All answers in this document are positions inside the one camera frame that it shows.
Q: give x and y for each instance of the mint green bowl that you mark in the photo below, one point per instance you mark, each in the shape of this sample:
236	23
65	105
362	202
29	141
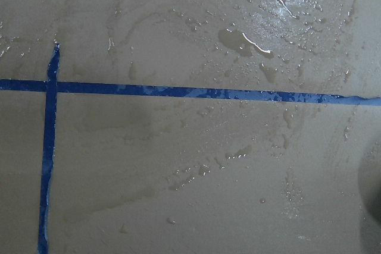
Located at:
369	189

